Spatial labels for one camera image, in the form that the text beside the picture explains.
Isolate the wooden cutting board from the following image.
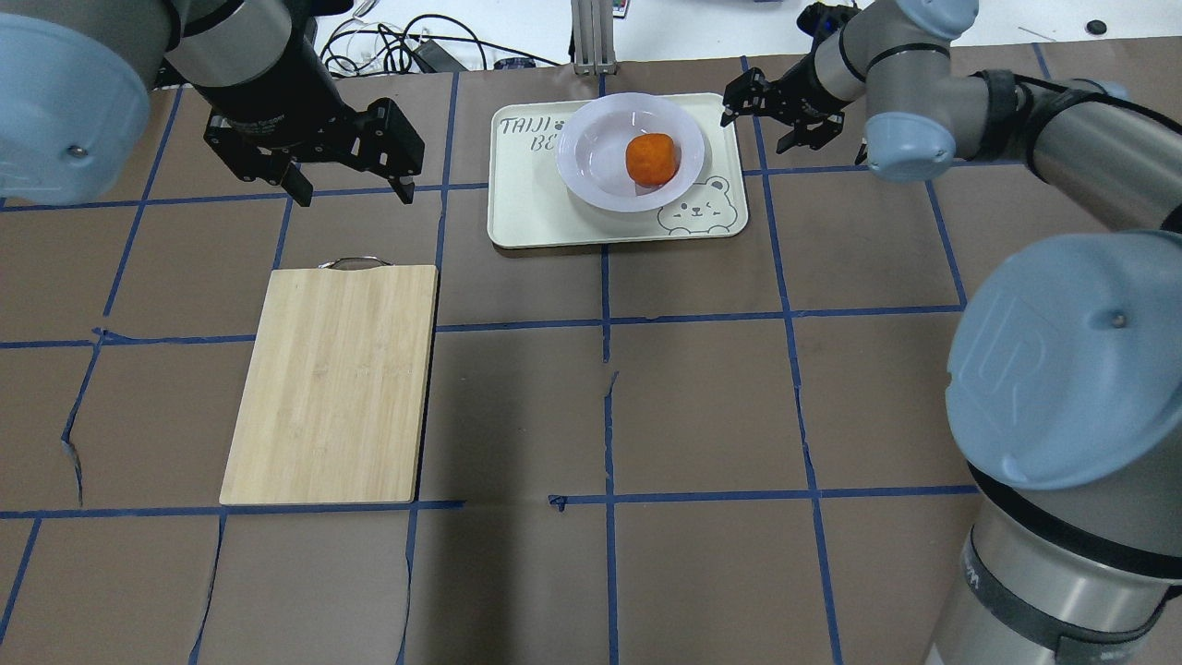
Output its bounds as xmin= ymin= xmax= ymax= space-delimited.
xmin=219 ymin=265 xmax=439 ymax=508

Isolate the white round plate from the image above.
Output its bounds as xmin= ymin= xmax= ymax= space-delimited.
xmin=556 ymin=93 xmax=706 ymax=213

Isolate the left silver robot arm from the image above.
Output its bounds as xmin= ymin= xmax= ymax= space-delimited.
xmin=1 ymin=1 xmax=426 ymax=206

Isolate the cream bear tray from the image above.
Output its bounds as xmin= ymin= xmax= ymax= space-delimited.
xmin=487 ymin=92 xmax=751 ymax=249

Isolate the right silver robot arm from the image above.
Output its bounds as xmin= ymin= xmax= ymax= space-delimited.
xmin=721 ymin=1 xmax=1181 ymax=664

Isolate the orange fruit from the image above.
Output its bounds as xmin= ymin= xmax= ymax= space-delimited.
xmin=625 ymin=132 xmax=678 ymax=188

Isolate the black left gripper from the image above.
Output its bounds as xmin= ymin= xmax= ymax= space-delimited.
xmin=204 ymin=37 xmax=426 ymax=208

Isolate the aluminium frame post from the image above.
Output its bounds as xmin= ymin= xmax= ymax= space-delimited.
xmin=571 ymin=0 xmax=618 ymax=76

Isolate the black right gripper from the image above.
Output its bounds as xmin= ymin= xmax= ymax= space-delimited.
xmin=720 ymin=4 xmax=860 ymax=154

